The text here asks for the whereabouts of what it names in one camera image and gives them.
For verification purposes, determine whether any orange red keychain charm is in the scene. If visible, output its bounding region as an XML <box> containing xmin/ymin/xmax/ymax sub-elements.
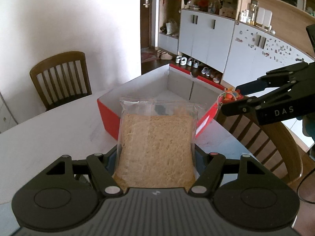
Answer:
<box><xmin>216</xmin><ymin>88</ymin><xmax>244</xmax><ymax>109</ymax></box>

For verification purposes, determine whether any bagged bread slice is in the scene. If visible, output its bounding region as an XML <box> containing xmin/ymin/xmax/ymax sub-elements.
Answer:
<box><xmin>113</xmin><ymin>98</ymin><xmax>201</xmax><ymax>191</ymax></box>

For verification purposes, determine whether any white cabinet with stickers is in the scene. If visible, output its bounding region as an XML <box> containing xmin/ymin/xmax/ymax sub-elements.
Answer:
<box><xmin>222</xmin><ymin>22</ymin><xmax>314</xmax><ymax>87</ymax></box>

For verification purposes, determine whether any brown wooden chair right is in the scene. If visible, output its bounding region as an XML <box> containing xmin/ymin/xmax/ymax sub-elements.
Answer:
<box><xmin>215</xmin><ymin>111</ymin><xmax>303</xmax><ymax>184</ymax></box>

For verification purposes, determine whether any brown wooden chair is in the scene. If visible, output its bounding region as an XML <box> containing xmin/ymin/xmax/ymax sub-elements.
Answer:
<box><xmin>29</xmin><ymin>51</ymin><xmax>92</xmax><ymax>111</ymax></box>
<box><xmin>215</xmin><ymin>111</ymin><xmax>303</xmax><ymax>184</ymax></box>

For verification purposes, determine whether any white shoe cabinet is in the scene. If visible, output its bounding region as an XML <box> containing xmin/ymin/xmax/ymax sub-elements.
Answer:
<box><xmin>178</xmin><ymin>9</ymin><xmax>235</xmax><ymax>73</ymax></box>

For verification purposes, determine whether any red cardboard shoe box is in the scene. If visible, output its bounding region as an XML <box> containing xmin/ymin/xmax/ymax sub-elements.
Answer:
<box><xmin>97</xmin><ymin>64</ymin><xmax>225</xmax><ymax>140</ymax></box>

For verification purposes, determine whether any small white side cabinet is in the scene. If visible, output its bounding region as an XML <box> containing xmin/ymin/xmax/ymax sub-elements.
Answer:
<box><xmin>0</xmin><ymin>93</ymin><xmax>18</xmax><ymax>133</ymax></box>

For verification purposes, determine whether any brown wooden chair left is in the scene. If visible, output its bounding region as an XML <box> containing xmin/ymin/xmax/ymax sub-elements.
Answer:
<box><xmin>29</xmin><ymin>51</ymin><xmax>92</xmax><ymax>111</ymax></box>

